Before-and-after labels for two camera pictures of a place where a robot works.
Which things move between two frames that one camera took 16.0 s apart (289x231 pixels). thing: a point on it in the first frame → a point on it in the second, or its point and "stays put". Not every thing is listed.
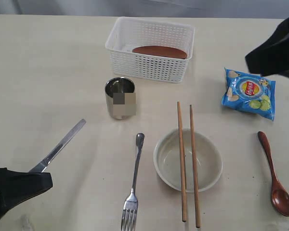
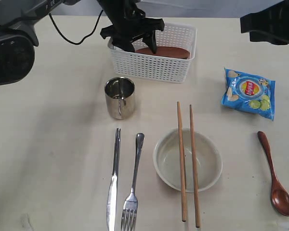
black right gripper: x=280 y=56 → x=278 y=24
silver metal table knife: x=40 y=167 → x=111 y=208
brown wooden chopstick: x=181 y=163 stays put
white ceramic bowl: x=166 y=160 stays put
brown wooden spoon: x=281 y=199 stays put
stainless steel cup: x=120 y=93 stays put
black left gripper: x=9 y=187 → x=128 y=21
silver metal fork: x=129 y=213 stays put
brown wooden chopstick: x=196 y=211 stays put
